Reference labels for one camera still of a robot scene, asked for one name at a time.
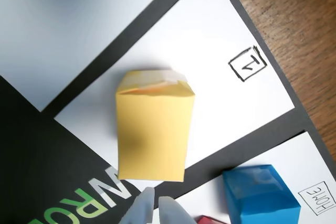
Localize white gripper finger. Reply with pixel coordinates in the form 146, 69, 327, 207
118, 187, 156, 224
157, 196, 195, 224

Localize yellow paper box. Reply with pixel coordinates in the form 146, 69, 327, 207
115, 69, 196, 183

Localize pink paper box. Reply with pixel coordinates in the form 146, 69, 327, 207
195, 215, 219, 224

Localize blue paper box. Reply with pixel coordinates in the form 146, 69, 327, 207
222, 164, 301, 224

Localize dark grey mat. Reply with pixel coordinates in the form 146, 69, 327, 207
0, 0, 336, 224

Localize white paper sheet marked home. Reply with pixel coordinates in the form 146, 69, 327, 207
152, 129, 336, 224

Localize white paper sheet marked 1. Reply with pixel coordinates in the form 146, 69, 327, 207
54, 0, 296, 189

